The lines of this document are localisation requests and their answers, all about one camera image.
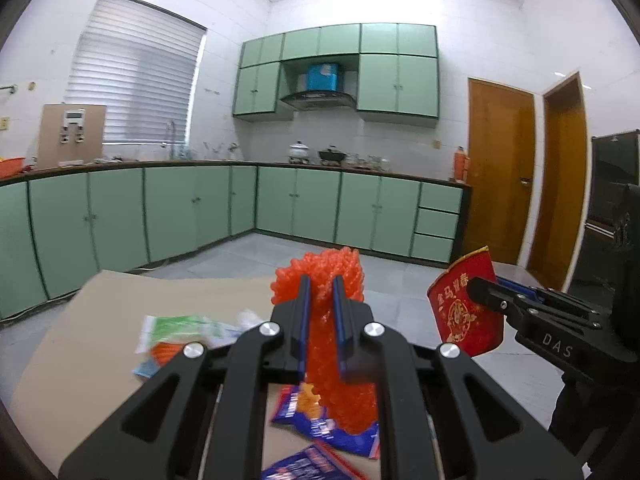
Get orange thermos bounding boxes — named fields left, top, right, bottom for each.
left=452, top=146, right=469, bottom=183

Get red gold envelope packet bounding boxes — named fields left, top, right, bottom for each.
left=426, top=246, right=505, bottom=358

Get blue box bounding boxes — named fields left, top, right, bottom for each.
left=306, top=62, right=342, bottom=92

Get blue orange snack packet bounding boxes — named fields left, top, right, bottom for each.
left=271, top=382, right=381, bottom=461

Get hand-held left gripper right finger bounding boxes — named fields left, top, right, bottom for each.
left=331, top=275, right=583, bottom=480

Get wooden door with handle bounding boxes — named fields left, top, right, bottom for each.
left=467, top=77, right=537, bottom=267

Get green wall cabinets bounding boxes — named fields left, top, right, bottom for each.
left=232, top=22, right=441, bottom=131

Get small blue packet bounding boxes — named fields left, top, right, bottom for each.
left=132, top=360, right=162, bottom=382

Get green white plastic packet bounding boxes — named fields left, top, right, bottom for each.
left=136, top=312, right=238, bottom=356

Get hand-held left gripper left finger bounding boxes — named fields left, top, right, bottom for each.
left=57, top=274, right=313, bottom=480

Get plain wooden door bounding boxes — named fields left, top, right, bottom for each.
left=527, top=72, right=588, bottom=291

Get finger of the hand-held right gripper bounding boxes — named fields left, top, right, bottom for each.
left=494, top=274, right=601, bottom=312
left=467, top=276, right=601, bottom=333

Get metal faucet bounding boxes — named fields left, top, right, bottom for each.
left=162, top=120, right=183, bottom=161

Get black range hood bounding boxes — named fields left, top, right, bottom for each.
left=279, top=89, right=357, bottom=111

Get black glass cabinet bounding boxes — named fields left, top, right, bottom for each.
left=570, top=130, right=640, bottom=301

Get white window blind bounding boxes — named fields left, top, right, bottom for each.
left=64, top=0, right=207, bottom=145

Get cluster of glass jars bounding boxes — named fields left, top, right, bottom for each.
left=347, top=152, right=392, bottom=170

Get orange foam fruit net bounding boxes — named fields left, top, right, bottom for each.
left=270, top=246, right=379, bottom=436

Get green base cabinets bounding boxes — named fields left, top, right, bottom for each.
left=0, top=160, right=472, bottom=321

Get blue red snack wrapper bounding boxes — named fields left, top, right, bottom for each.
left=261, top=442, right=371, bottom=480

